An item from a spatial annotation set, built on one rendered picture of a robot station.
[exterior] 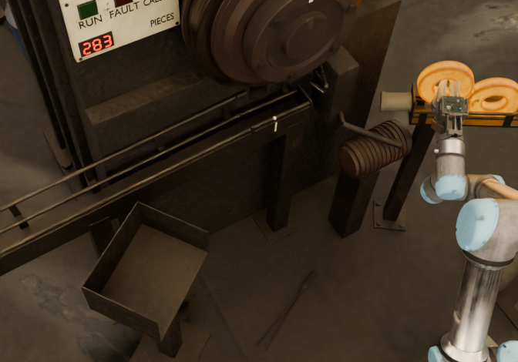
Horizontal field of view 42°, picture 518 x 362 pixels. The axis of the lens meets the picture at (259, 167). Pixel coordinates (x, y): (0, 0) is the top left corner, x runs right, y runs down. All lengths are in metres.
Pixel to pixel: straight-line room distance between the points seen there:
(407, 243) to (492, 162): 0.54
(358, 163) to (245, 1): 0.82
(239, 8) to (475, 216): 0.68
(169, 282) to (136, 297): 0.09
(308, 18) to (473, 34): 1.89
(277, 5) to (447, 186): 0.69
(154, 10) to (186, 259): 0.64
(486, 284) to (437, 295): 0.89
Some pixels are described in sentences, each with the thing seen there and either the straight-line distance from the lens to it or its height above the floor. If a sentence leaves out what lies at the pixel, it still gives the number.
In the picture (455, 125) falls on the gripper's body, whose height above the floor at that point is 0.79.
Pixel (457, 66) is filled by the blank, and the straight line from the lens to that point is 1.97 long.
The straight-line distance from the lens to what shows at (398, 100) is 2.04.
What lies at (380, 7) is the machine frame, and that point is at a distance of 2.03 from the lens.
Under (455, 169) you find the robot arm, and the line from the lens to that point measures 1.85.
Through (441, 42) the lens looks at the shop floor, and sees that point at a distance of 3.25.
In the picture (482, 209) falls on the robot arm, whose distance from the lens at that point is 1.55.
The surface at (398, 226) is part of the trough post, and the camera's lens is 2.60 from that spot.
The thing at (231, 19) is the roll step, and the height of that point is 1.18.
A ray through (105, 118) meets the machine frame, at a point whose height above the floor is 0.87.
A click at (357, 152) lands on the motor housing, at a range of 2.10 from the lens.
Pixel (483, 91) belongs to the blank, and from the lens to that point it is 2.03.
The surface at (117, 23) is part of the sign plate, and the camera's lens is 1.57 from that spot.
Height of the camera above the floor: 2.22
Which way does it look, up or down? 56 degrees down
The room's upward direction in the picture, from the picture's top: 4 degrees clockwise
